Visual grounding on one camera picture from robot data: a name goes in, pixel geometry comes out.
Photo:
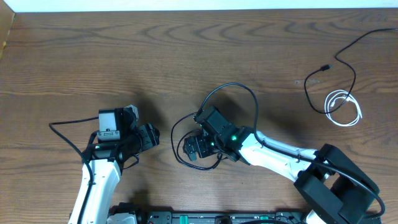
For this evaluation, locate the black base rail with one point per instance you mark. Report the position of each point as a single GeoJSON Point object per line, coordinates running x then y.
{"type": "Point", "coordinates": [217, 217]}

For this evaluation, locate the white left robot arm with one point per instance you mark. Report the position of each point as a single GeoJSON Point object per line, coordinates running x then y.
{"type": "Point", "coordinates": [102, 170]}

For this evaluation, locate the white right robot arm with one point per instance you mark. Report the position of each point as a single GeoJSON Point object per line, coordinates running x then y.
{"type": "Point", "coordinates": [337, 190]}

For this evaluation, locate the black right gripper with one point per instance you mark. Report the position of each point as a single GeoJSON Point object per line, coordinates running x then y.
{"type": "Point", "coordinates": [199, 141]}

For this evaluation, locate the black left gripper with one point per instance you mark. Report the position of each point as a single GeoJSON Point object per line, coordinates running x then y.
{"type": "Point", "coordinates": [150, 137]}

